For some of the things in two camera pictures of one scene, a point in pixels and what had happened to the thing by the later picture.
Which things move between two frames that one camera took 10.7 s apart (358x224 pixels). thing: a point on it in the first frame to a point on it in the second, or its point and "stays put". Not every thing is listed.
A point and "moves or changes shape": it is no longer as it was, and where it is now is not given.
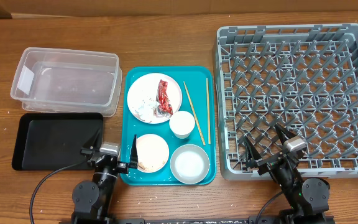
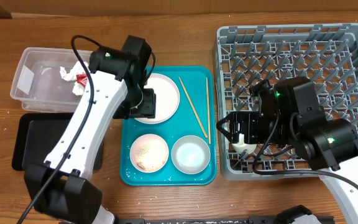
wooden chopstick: [194, 114] moves or changes shape
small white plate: [152, 152] stays put
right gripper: [254, 158] to [250, 118]
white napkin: [146, 109] moves or changes shape
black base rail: [267, 219] stays put
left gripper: [86, 149] to [148, 107]
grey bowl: [189, 164] moves or changes shape
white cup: [181, 123] to [242, 146]
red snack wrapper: [163, 108] to [82, 79]
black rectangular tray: [53, 141] stays put
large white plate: [142, 97] stays put
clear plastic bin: [54, 80] stays put
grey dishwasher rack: [319, 82] stays put
